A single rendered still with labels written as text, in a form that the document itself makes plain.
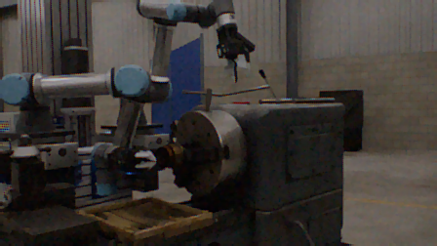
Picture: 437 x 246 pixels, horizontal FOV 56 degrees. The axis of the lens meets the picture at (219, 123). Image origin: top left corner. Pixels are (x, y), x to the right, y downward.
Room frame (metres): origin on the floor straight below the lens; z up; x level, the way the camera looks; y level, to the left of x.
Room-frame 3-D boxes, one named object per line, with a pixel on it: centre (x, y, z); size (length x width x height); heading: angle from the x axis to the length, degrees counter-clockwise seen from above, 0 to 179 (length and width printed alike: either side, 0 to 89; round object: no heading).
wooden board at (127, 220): (1.36, 0.26, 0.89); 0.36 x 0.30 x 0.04; 43
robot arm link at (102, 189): (1.57, 0.44, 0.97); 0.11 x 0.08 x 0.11; 3
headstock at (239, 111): (1.83, -0.22, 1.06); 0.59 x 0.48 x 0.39; 133
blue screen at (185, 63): (8.44, 0.97, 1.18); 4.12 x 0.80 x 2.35; 21
